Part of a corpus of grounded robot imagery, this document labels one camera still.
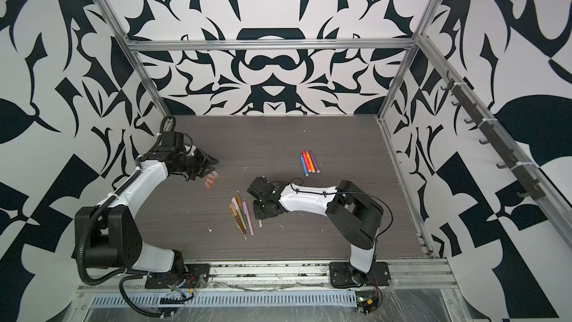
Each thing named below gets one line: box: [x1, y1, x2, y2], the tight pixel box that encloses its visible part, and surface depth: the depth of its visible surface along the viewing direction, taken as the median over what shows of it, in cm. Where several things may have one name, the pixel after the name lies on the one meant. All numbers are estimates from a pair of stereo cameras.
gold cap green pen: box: [235, 190, 249, 227], surface depth 91 cm
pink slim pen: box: [242, 201, 255, 236], surface depth 88 cm
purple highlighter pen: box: [309, 149, 321, 174], surface depth 104 cm
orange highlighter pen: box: [305, 150, 316, 174], surface depth 104 cm
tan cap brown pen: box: [228, 202, 248, 235], surface depth 89 cm
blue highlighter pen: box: [300, 153, 310, 178], surface depth 102 cm
